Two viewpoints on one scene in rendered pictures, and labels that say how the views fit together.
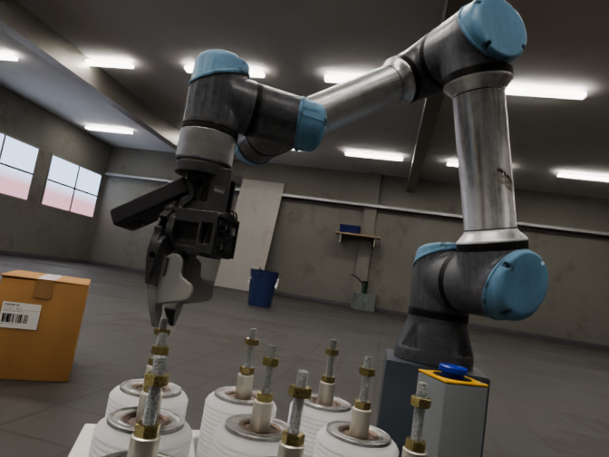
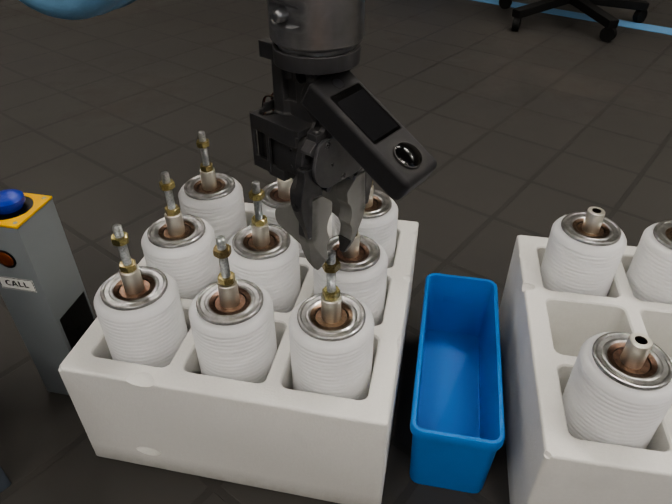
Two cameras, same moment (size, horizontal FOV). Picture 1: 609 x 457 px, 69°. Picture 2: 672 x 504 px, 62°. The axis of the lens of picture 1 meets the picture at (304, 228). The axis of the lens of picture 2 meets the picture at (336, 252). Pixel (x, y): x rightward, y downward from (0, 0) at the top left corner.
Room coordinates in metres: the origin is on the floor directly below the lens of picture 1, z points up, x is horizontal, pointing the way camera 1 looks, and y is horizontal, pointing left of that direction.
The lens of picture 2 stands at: (0.99, 0.37, 0.69)
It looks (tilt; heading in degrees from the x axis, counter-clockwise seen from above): 37 degrees down; 207
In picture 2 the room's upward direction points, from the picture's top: straight up
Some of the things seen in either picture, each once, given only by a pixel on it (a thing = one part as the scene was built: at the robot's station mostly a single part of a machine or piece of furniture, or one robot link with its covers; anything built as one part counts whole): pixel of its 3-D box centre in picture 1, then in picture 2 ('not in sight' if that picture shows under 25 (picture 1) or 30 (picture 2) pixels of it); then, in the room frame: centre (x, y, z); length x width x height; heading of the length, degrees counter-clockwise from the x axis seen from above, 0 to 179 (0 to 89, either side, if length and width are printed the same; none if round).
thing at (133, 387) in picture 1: (150, 389); (331, 316); (0.59, 0.16, 0.25); 0.08 x 0.08 x 0.01
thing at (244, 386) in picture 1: (244, 386); (228, 293); (0.62, 0.05, 0.26); 0.02 x 0.02 x 0.03
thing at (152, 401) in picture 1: (151, 405); not in sight; (0.36, 0.10, 0.30); 0.01 x 0.01 x 0.08
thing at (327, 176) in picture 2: (199, 212); (311, 112); (0.58, 0.14, 0.48); 0.09 x 0.08 x 0.12; 75
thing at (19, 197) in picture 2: (452, 373); (7, 203); (0.66, -0.24, 0.32); 0.04 x 0.04 x 0.02
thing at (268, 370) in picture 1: (266, 380); (258, 208); (0.51, 0.01, 0.30); 0.01 x 0.01 x 0.08
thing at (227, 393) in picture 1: (242, 396); (230, 301); (0.62, 0.05, 0.25); 0.08 x 0.08 x 0.01
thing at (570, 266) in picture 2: not in sight; (573, 280); (0.28, 0.39, 0.16); 0.10 x 0.10 x 0.18
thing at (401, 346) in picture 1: (435, 335); not in sight; (0.90, -0.29, 0.35); 0.15 x 0.15 x 0.10
